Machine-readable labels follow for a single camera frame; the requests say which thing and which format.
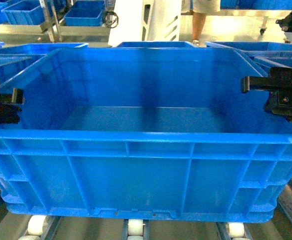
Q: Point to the standing person in shorts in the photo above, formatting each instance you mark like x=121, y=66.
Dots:
x=200, y=10

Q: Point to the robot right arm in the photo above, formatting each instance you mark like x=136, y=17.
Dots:
x=286, y=26

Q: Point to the white roller wheel right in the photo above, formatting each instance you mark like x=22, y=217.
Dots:
x=236, y=229

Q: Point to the blue crate behind centre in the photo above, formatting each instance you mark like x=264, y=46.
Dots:
x=156, y=44

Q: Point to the large blue plastic crate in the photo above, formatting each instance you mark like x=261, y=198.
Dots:
x=144, y=133

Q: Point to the white roller wheel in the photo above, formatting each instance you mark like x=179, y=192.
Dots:
x=236, y=229
x=135, y=227
x=37, y=225

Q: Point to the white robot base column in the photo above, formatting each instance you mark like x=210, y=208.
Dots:
x=146, y=20

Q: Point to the blue crate left neighbour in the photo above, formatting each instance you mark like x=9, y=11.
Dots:
x=15, y=59

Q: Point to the blue crate far left shelf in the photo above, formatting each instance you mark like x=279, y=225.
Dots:
x=24, y=12

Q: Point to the blue crate right neighbour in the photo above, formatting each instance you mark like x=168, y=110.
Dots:
x=265, y=54

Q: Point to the blue crate on far shelf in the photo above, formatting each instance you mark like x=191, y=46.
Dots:
x=85, y=13

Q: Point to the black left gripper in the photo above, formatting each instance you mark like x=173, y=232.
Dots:
x=9, y=106

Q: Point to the white roller wheel left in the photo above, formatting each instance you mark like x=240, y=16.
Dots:
x=37, y=225

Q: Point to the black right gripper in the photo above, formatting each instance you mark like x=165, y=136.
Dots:
x=279, y=85

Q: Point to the white roller wheel centre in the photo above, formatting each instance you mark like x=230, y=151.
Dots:
x=135, y=227

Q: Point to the blue crate neighbour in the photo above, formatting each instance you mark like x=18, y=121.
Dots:
x=265, y=54
x=15, y=59

